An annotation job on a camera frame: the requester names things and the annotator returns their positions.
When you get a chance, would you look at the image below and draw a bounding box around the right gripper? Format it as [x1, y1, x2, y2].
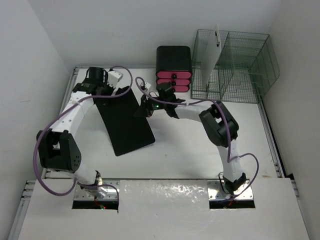
[135, 92, 168, 117]

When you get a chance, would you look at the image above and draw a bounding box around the black mouse pad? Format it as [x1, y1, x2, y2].
[95, 89, 156, 157]

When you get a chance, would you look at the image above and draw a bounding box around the pink top drawer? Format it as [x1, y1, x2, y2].
[156, 71, 192, 79]

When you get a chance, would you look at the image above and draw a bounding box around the pink bottom drawer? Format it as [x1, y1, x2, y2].
[156, 84, 190, 96]

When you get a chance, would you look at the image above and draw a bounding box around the transparent clipboard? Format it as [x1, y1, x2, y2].
[200, 23, 222, 87]

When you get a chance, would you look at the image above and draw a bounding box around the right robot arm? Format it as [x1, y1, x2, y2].
[134, 83, 246, 195]

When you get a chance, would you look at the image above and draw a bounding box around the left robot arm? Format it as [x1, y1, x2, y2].
[33, 67, 129, 197]

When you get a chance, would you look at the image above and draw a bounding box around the black drawer cabinet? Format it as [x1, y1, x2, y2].
[155, 45, 193, 88]

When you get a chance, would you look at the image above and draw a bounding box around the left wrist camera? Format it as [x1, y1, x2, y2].
[107, 70, 123, 88]

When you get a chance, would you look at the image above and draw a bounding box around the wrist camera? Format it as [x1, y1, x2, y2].
[140, 82, 152, 93]
[107, 70, 123, 88]

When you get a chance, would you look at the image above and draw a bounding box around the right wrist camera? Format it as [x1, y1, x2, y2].
[140, 82, 152, 93]

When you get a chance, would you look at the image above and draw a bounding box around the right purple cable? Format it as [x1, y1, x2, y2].
[134, 76, 260, 201]

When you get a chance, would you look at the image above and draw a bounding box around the purple cable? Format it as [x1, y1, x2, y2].
[134, 76, 260, 201]
[32, 65, 134, 204]

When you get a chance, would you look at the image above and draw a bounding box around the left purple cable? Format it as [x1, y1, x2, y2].
[32, 65, 134, 204]

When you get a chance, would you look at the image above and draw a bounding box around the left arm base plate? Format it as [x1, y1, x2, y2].
[73, 179, 120, 201]

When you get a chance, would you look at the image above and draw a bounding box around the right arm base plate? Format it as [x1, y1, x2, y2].
[207, 179, 255, 201]

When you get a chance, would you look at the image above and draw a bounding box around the green wire mesh organizer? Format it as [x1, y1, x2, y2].
[190, 29, 280, 104]

